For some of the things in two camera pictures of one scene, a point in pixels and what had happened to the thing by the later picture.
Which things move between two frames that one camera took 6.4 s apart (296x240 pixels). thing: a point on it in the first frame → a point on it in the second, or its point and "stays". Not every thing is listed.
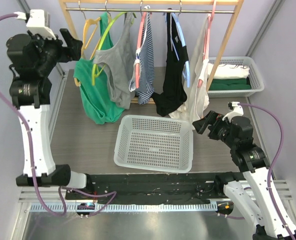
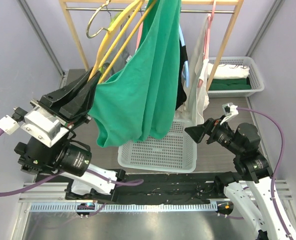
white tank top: (197, 97) stays
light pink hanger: (207, 40) stays
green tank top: (94, 84) → (140, 101)
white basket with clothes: (236, 77) stays
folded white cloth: (228, 70) stays
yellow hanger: (84, 38) → (134, 6)
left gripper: (73, 45) → (72, 109)
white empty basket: (155, 143) stays
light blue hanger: (187, 68) stays
